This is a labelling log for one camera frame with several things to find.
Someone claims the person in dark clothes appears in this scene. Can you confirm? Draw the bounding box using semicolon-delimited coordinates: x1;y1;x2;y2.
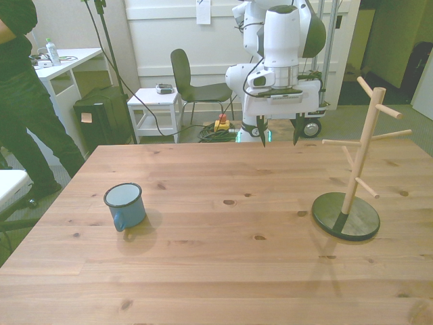
0;0;85;208

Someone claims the yellow emergency stop button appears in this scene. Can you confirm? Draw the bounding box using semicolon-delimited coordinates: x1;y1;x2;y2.
214;114;231;133

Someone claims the black box cabinet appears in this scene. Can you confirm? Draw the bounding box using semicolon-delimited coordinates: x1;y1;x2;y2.
73;86;135;155

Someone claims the black chair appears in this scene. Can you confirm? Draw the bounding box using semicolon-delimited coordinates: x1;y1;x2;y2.
170;48;235;125

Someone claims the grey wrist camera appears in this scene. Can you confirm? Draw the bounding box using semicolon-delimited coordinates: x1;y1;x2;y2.
265;89;304;105

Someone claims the aluminium frame pole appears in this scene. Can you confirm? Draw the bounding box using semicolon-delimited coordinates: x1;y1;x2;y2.
313;0;339;102

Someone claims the white desk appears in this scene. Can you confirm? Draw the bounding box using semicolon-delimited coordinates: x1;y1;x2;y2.
32;47;114;136

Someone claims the wooden mug tree black base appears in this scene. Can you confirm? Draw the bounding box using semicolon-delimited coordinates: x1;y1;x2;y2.
311;76;413;242

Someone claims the small white side table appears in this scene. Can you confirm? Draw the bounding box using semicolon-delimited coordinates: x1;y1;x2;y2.
127;87;182;144

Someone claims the blue enamel mug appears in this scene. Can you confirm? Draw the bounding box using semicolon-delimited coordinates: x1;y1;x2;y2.
103;182;147;233

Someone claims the white seat chair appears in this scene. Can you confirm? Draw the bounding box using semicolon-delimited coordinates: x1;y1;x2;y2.
0;169;41;238

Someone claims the coiled black cable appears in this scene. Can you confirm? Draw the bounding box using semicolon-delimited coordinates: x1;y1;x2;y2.
198;123;242;143

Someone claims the clear plastic bottle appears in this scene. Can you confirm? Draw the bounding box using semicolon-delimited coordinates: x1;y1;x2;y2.
45;37;62;66

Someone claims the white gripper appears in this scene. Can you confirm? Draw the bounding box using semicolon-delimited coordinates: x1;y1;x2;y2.
244;80;321;149

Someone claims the white paper sheet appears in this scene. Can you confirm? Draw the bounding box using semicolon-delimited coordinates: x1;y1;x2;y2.
196;0;212;26

